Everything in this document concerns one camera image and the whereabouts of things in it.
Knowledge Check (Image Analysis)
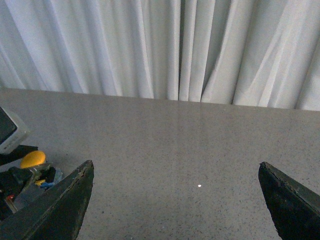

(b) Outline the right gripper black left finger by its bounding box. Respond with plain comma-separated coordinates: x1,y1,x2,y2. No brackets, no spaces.
0,160,94,240

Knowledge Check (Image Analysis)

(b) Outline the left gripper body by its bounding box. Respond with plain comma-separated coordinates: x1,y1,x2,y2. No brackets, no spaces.
0,144,57,221

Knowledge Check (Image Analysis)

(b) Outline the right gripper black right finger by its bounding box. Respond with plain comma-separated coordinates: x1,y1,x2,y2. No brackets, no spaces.
258,162,320,240

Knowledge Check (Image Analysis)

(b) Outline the yellow mushroom push button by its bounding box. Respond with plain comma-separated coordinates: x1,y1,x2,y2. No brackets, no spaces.
19,150,63,191

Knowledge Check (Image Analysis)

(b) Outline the white pleated curtain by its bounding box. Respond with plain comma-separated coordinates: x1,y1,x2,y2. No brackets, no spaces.
0,0,320,111

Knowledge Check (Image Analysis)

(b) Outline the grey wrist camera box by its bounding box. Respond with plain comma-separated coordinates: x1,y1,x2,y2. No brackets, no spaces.
0,107,31,155

